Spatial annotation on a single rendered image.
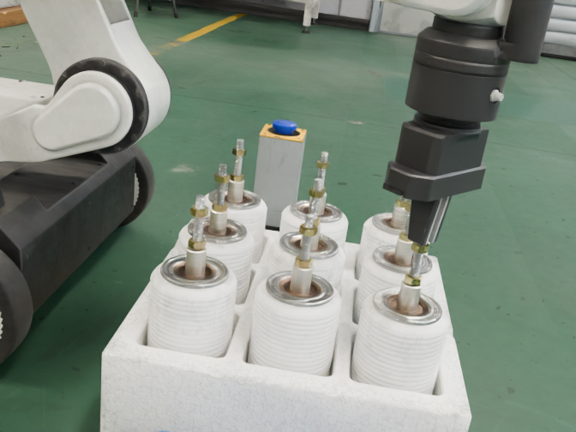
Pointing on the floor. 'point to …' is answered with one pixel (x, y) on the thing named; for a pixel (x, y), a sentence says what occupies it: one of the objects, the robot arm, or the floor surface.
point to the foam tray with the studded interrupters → (267, 380)
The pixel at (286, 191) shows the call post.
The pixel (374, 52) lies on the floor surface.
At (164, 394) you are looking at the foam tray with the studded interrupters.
